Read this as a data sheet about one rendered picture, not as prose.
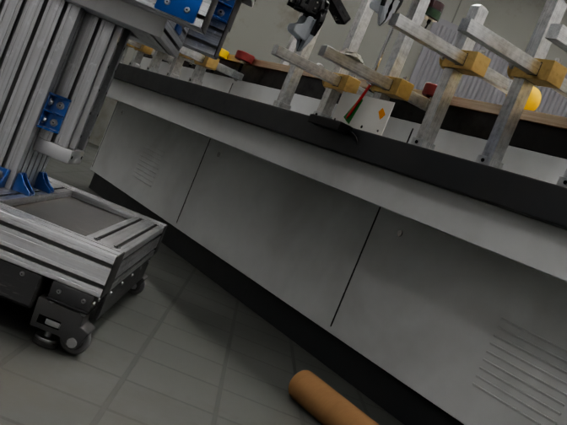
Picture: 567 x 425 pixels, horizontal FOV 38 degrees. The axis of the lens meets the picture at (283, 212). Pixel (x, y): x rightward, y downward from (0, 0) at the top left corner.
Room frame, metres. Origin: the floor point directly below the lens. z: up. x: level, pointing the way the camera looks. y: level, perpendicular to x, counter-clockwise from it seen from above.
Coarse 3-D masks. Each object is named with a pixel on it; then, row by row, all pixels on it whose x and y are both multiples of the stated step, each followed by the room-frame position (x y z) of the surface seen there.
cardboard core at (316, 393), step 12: (300, 372) 1.99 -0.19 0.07; (300, 384) 1.95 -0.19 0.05; (312, 384) 1.93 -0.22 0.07; (324, 384) 1.93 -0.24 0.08; (300, 396) 1.93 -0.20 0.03; (312, 396) 1.90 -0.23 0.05; (324, 396) 1.88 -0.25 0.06; (336, 396) 1.87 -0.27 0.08; (312, 408) 1.89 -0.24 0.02; (324, 408) 1.85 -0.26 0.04; (336, 408) 1.83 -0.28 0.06; (348, 408) 1.82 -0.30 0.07; (324, 420) 1.85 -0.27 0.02; (336, 420) 1.81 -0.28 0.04; (348, 420) 1.78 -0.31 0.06; (360, 420) 1.77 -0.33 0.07; (372, 420) 1.78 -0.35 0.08
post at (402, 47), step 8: (416, 0) 2.36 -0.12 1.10; (424, 0) 2.36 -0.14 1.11; (416, 8) 2.35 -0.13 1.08; (424, 8) 2.36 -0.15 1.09; (408, 16) 2.37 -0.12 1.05; (416, 16) 2.35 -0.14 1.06; (400, 32) 2.37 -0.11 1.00; (400, 40) 2.36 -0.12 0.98; (408, 40) 2.36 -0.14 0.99; (392, 48) 2.38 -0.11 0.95; (400, 48) 2.35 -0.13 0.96; (408, 48) 2.36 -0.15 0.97; (392, 56) 2.36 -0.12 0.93; (400, 56) 2.35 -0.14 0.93; (392, 64) 2.35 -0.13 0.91; (400, 64) 2.36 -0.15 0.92; (384, 72) 2.37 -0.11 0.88; (392, 72) 2.35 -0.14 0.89; (400, 72) 2.37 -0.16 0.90; (376, 96) 2.36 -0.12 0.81; (384, 96) 2.36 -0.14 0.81
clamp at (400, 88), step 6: (396, 78) 2.30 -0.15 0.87; (402, 78) 2.29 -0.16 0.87; (396, 84) 2.30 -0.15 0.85; (402, 84) 2.29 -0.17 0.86; (408, 84) 2.30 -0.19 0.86; (372, 90) 2.38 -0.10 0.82; (378, 90) 2.35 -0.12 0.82; (384, 90) 2.33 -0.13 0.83; (390, 90) 2.31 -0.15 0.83; (396, 90) 2.29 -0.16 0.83; (402, 90) 2.29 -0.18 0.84; (408, 90) 2.30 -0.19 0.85; (390, 96) 2.35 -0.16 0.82; (396, 96) 2.30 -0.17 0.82; (402, 96) 2.30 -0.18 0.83; (408, 96) 2.31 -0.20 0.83
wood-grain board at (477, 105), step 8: (232, 56) 3.65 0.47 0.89; (248, 64) 3.52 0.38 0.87; (256, 64) 3.45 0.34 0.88; (264, 64) 3.40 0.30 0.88; (272, 64) 3.35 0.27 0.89; (280, 64) 3.29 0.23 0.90; (304, 72) 3.13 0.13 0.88; (360, 80) 2.82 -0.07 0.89; (424, 96) 2.52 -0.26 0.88; (456, 104) 2.39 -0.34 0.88; (464, 104) 2.37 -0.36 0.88; (472, 104) 2.34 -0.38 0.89; (480, 104) 2.32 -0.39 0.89; (488, 104) 2.29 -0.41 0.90; (488, 112) 2.28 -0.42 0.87; (496, 112) 2.26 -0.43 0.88; (528, 112) 2.17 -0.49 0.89; (536, 112) 2.14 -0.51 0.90; (520, 120) 2.20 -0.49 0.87; (528, 120) 2.16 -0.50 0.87; (536, 120) 2.14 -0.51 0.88; (544, 120) 2.11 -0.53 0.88; (552, 120) 2.09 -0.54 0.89; (560, 120) 2.07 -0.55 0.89
